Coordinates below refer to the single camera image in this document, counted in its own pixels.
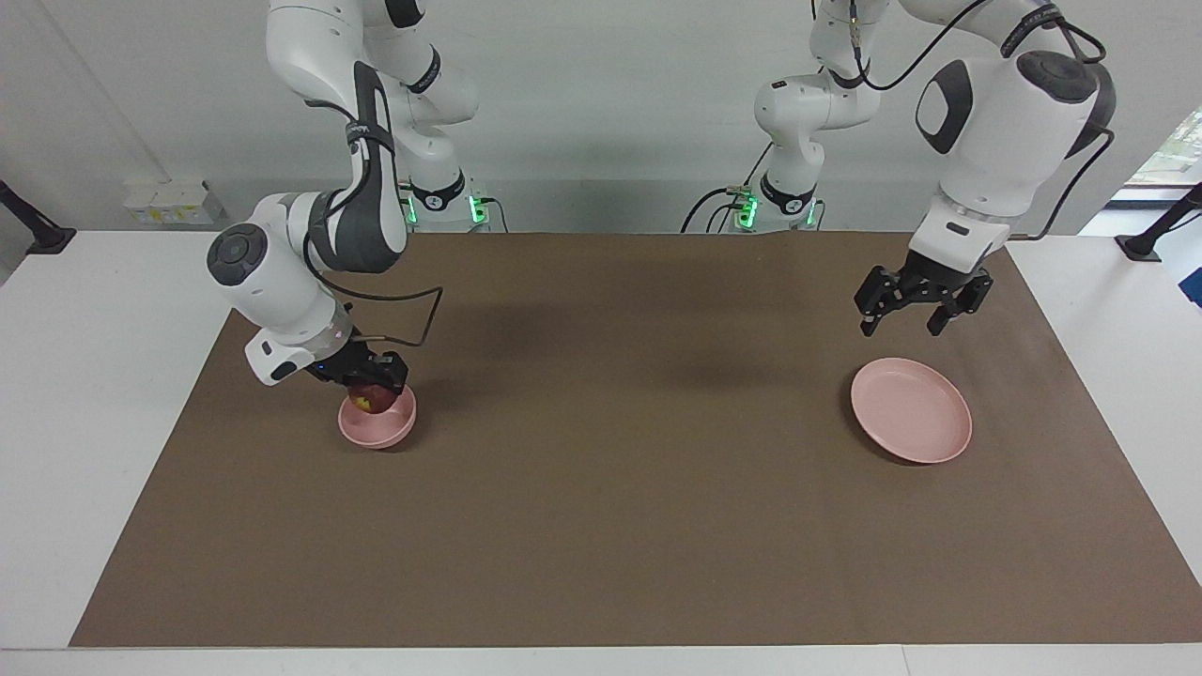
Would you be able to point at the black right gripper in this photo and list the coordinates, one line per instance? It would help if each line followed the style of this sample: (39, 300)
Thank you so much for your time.
(362, 366)

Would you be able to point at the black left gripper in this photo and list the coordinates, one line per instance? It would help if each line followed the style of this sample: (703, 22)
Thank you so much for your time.
(939, 280)

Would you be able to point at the dark red apple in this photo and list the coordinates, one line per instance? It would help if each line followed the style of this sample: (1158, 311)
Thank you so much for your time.
(371, 399)

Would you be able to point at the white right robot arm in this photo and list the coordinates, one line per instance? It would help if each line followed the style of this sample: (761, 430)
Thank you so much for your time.
(282, 291)

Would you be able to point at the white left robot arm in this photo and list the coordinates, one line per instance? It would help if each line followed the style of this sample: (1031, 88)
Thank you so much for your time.
(995, 141)

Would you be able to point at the pink bowl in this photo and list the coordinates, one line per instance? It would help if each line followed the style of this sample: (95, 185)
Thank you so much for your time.
(380, 430)

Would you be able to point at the pink plate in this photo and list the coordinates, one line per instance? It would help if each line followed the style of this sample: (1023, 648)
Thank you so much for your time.
(911, 410)

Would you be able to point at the black clamp stand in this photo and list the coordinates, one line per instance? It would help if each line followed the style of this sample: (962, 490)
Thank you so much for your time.
(42, 235)
(1150, 239)

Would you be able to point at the brown table mat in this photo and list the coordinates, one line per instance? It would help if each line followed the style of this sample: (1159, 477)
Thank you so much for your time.
(610, 488)

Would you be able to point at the blue object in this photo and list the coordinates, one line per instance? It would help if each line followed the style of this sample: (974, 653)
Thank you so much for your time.
(1194, 286)

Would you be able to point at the window with greenery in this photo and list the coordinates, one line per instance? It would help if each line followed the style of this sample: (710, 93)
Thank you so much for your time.
(1174, 160)

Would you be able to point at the white wall socket box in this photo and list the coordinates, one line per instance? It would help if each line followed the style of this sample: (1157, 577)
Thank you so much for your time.
(174, 202)

